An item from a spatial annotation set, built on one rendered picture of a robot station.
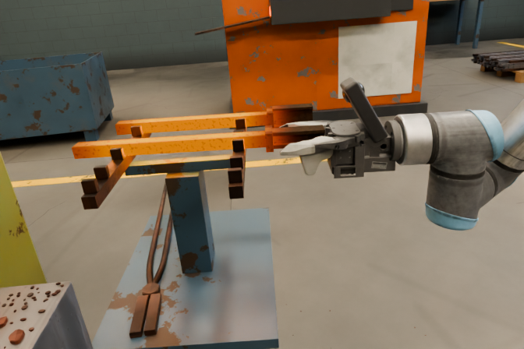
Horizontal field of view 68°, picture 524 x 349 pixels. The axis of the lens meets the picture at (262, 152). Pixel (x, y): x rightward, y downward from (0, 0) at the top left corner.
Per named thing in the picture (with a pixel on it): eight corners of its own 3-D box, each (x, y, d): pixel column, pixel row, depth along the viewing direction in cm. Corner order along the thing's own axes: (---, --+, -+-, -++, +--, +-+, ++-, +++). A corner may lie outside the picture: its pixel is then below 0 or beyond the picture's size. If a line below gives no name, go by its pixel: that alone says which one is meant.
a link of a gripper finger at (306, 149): (290, 185, 62) (337, 170, 66) (288, 151, 60) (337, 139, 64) (281, 178, 65) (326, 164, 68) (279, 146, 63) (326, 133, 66)
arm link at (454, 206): (490, 218, 75) (501, 160, 70) (462, 243, 68) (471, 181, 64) (444, 201, 82) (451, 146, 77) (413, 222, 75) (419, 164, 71)
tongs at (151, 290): (166, 178, 117) (165, 174, 117) (180, 176, 118) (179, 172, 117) (130, 339, 62) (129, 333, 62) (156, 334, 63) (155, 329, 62)
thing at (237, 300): (269, 213, 98) (268, 207, 97) (279, 347, 61) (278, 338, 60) (151, 222, 98) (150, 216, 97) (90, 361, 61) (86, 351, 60)
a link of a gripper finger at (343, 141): (320, 156, 61) (363, 143, 65) (320, 147, 61) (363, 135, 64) (303, 147, 65) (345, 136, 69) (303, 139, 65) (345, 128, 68)
